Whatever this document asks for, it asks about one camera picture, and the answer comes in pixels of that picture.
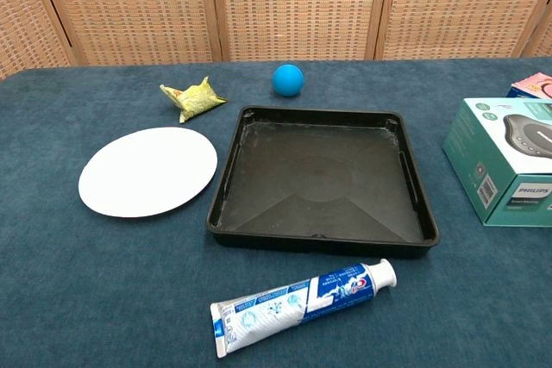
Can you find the white blue toothpaste tube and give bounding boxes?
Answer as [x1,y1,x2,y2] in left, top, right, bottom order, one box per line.
[210,258,398,359]

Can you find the teal Philips speaker box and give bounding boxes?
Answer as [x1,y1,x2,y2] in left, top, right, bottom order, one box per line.
[442,97,552,228]

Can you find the woven bamboo folding screen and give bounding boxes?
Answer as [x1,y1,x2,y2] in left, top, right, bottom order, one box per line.
[0,0,552,81]

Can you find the pink blue cookie box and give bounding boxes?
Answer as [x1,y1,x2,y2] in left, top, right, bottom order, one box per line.
[505,75,552,99]

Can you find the black square plastic tray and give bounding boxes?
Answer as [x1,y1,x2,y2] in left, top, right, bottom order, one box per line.
[206,104,441,260]

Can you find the dark blue table cloth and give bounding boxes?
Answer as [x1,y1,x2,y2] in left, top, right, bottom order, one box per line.
[0,55,552,368]

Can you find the white round plate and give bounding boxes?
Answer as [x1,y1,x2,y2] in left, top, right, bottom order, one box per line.
[78,126,218,219]

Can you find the yellow-green snack packet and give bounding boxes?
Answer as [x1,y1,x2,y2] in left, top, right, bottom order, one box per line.
[159,76,229,124]

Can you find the blue ball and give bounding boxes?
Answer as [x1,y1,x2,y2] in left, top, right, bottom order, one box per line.
[271,63,305,97]

